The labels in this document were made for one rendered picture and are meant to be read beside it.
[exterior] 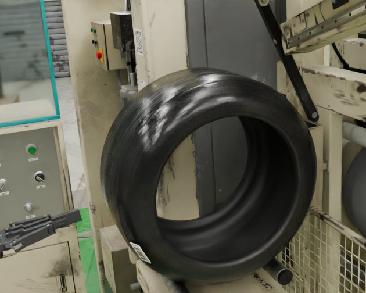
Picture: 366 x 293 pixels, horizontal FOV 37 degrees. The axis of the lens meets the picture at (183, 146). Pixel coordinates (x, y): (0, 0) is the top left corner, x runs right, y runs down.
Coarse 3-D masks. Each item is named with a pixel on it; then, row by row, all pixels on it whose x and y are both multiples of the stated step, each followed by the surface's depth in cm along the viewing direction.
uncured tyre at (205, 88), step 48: (144, 96) 138; (192, 96) 128; (240, 96) 130; (144, 144) 126; (288, 144) 138; (144, 192) 127; (240, 192) 168; (288, 192) 158; (144, 240) 131; (192, 240) 165; (240, 240) 162; (288, 240) 146
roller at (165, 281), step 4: (156, 272) 154; (160, 276) 150; (164, 276) 148; (164, 280) 147; (168, 280) 146; (172, 280) 145; (164, 284) 147; (168, 284) 145; (172, 284) 143; (176, 284) 143; (180, 284) 142; (168, 288) 144; (172, 288) 142; (176, 288) 141; (180, 288) 141; (184, 288) 141; (172, 292) 142; (176, 292) 140; (180, 292) 139; (184, 292) 139; (188, 292) 139
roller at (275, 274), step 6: (276, 258) 152; (270, 264) 150; (276, 264) 149; (282, 264) 149; (270, 270) 149; (276, 270) 147; (282, 270) 146; (288, 270) 146; (276, 276) 146; (282, 276) 145; (288, 276) 146; (282, 282) 146; (288, 282) 146
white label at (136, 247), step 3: (132, 243) 132; (132, 246) 133; (135, 246) 132; (138, 246) 130; (135, 249) 133; (138, 249) 132; (141, 249) 131; (138, 252) 133; (141, 252) 132; (138, 255) 135; (141, 255) 133; (144, 255) 131; (141, 258) 135; (144, 258) 133; (147, 258) 132; (147, 261) 133
